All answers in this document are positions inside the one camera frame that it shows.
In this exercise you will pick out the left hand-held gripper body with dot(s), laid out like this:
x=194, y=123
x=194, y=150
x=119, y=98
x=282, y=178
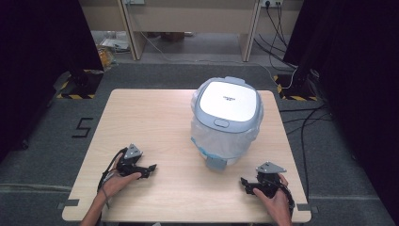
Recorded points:
x=131, y=152

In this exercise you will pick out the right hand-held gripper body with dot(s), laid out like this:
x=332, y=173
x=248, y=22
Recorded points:
x=269, y=168

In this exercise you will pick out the person's left hand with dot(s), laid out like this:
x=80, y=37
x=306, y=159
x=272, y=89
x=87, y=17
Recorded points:
x=116, y=185

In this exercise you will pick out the person's right hand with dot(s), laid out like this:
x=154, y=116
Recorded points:
x=279, y=207

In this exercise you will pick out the white plastic bin liner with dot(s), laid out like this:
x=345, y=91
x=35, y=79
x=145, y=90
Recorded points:
x=219, y=141

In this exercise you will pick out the grey tape strip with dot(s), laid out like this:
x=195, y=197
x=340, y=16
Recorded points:
x=306, y=207
x=68, y=204

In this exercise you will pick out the black stand base hazard tape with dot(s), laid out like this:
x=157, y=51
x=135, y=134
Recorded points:
x=298, y=89
x=80, y=84

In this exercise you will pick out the yellow plastic bag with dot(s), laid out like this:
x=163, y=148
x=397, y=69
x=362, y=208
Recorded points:
x=106, y=58

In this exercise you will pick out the clear packets pile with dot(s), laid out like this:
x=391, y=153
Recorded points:
x=114, y=42

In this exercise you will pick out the black curtain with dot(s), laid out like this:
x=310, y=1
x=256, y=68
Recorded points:
x=37, y=62
x=354, y=62

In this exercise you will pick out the beige desk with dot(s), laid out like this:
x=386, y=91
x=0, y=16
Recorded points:
x=191, y=15

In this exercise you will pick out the white wall socket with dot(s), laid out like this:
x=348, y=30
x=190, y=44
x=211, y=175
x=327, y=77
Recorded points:
x=271, y=2

